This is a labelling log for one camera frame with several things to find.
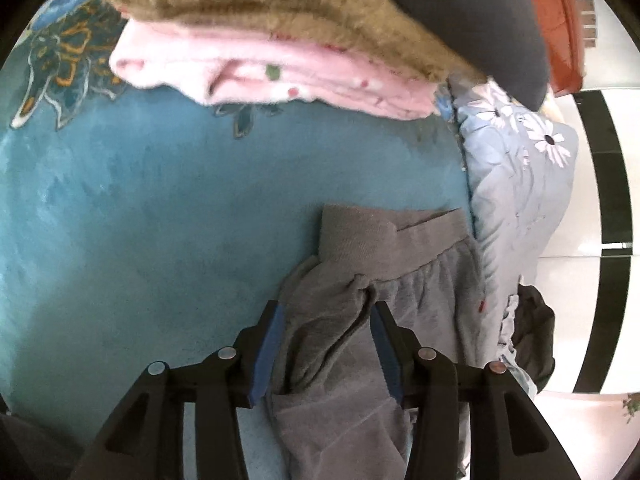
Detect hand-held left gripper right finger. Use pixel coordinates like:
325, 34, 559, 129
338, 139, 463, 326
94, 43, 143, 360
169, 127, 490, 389
371, 301, 583, 480

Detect folded dark grey garment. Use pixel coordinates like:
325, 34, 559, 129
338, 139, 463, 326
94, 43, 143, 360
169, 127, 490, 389
350, 0, 551, 111

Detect black garment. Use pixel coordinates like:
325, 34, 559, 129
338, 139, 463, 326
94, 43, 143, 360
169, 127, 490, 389
515, 284, 556, 393

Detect teal floral bed sheet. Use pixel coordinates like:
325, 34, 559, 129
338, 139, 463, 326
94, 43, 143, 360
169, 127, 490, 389
0, 0, 476, 480

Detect folded olive fuzzy garment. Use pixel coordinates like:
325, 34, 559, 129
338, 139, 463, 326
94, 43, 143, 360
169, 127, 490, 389
94, 0, 486, 83

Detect folded pink garment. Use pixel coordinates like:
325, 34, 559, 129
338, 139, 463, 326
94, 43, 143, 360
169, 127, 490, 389
109, 22, 441, 121

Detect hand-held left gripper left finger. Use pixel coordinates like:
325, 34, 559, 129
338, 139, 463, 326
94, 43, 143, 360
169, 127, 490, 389
67, 300, 287, 480

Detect brown cardboard pieces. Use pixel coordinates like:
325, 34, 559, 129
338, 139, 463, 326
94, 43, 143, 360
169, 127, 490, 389
580, 0, 599, 48

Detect light blue floral quilt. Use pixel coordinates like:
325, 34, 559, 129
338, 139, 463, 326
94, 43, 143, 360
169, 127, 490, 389
447, 77, 581, 396

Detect white wardrobe with black stripe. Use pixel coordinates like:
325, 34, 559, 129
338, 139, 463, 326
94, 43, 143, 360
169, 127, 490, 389
537, 85, 640, 396

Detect grey pants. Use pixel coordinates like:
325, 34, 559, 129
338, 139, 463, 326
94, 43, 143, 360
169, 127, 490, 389
265, 204, 488, 480

